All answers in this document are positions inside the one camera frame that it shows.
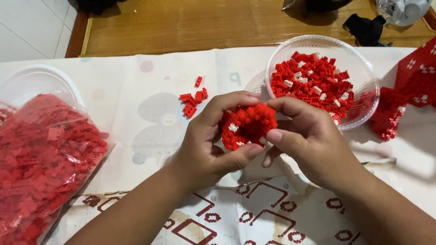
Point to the person's left hand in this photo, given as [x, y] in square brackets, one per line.
[199, 153]

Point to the person's right hand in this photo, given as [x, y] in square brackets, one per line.
[315, 146]

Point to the cluster of loose red bricks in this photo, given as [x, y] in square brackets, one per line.
[190, 100]

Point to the pile of red white bricks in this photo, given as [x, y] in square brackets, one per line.
[313, 85]

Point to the small red brick section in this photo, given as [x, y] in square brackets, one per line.
[386, 114]

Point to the printed instruction sheet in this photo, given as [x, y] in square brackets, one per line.
[255, 211]

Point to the white patterned tablecloth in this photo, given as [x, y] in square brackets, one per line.
[129, 112]

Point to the clear plastic lid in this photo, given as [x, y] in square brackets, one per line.
[255, 85]

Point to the large red brick model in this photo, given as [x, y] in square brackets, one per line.
[417, 76]

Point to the black cloth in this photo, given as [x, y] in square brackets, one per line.
[366, 30]

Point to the dark round object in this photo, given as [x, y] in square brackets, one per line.
[320, 4]

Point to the plastic bag of red bricks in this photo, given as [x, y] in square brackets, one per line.
[44, 163]

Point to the crumpled clear plastic bag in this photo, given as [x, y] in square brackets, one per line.
[403, 12]

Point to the empty clear plastic bowl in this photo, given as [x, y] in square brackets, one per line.
[37, 81]

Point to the black object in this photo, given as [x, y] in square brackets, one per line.
[97, 5]

